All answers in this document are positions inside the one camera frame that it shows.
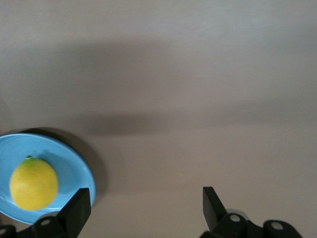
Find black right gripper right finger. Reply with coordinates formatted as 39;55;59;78
199;186;303;238

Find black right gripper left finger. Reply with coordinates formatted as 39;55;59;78
0;188;92;238

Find yellow lemon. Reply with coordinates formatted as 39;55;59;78
9;156;59;212

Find blue plate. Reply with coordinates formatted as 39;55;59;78
0;133;97;226

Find brown table mat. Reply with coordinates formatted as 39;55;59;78
0;0;317;238

